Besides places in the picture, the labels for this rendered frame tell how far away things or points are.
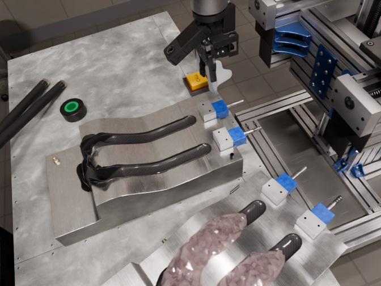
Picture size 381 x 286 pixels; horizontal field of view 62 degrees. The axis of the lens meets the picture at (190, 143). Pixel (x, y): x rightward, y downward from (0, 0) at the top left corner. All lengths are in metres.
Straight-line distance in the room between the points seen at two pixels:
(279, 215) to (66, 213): 0.52
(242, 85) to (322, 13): 1.17
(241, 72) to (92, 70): 1.31
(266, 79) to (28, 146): 1.65
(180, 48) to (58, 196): 0.49
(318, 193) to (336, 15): 0.78
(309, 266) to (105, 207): 0.47
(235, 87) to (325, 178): 0.95
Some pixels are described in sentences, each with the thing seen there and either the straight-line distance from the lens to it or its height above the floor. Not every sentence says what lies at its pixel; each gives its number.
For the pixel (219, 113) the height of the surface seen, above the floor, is 0.90.
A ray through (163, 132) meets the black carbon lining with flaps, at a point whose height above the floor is 0.88.
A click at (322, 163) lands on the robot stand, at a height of 0.21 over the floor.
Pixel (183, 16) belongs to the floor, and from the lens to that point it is 2.98.
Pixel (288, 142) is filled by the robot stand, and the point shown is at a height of 0.21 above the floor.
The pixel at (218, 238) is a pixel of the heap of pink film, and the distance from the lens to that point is 0.70.
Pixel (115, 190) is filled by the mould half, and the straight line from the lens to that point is 0.77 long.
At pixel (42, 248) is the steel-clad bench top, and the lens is 0.94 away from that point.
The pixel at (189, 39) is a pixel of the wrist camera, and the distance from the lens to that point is 0.71.
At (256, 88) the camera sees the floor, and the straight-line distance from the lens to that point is 2.25.
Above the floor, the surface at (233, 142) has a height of 0.90.
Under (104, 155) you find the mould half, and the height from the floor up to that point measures 0.93.
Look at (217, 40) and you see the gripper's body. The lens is 0.72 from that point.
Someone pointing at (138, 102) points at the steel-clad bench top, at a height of 0.80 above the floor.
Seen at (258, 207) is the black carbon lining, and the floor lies 0.85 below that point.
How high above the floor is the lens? 1.57
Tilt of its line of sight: 53 degrees down
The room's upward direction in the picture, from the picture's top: 10 degrees counter-clockwise
